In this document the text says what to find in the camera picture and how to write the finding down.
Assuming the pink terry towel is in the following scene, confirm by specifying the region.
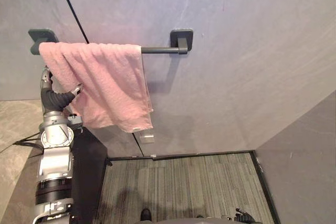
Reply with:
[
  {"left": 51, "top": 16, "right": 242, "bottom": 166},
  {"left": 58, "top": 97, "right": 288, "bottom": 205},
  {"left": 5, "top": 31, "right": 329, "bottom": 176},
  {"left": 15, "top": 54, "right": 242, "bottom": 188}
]
[{"left": 38, "top": 41, "right": 154, "bottom": 133}]

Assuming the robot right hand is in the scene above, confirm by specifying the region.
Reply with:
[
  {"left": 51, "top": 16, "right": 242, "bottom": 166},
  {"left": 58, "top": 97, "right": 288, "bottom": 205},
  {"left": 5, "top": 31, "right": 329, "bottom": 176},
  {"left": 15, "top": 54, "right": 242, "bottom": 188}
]
[{"left": 220, "top": 207, "right": 257, "bottom": 224}]

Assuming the dark robot foot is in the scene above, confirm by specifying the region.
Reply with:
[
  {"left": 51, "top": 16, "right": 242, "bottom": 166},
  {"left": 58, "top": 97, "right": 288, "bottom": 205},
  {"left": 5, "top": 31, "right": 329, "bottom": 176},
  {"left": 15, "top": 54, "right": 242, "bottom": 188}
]
[{"left": 140, "top": 208, "right": 153, "bottom": 222}]

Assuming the black wall towel bar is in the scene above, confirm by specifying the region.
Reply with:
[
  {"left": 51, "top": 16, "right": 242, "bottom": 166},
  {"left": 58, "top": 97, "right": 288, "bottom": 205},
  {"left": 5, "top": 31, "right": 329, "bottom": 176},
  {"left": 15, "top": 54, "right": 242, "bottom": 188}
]
[{"left": 28, "top": 28, "right": 194, "bottom": 56}]

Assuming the black cable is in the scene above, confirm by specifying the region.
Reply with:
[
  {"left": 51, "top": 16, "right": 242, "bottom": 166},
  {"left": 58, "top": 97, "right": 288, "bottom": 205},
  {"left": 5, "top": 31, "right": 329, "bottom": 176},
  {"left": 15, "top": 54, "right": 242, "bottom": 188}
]
[{"left": 0, "top": 133, "right": 44, "bottom": 157}]

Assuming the black wall joint strip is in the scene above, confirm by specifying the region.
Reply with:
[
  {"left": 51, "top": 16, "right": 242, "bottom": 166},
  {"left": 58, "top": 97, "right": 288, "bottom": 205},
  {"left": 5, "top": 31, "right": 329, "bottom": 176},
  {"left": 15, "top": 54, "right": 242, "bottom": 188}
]
[{"left": 53, "top": 0, "right": 90, "bottom": 44}]

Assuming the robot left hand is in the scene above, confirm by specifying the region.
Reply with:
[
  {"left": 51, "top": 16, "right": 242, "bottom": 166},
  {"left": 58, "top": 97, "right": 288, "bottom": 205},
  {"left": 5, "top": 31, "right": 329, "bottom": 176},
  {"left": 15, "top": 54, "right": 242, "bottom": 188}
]
[{"left": 39, "top": 66, "right": 85, "bottom": 113}]

